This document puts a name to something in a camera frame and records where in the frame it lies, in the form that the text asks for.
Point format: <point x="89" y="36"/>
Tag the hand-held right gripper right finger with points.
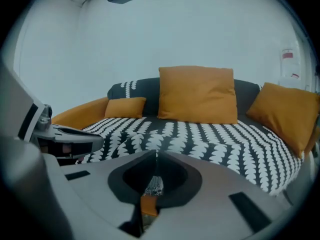
<point x="212" y="196"/>

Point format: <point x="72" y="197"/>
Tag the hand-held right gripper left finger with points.
<point x="100" y="196"/>

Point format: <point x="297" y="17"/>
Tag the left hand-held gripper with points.
<point x="25" y="171"/>

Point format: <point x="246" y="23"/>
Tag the orange sofa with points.
<point x="80" y="114"/>

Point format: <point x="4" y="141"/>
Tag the small orange cushion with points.
<point x="125" y="107"/>

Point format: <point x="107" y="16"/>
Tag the large orange cushion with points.
<point x="197" y="94"/>

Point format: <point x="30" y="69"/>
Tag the medium orange cushion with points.
<point x="282" y="111"/>

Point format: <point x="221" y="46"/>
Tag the white wall device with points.
<point x="291" y="66"/>

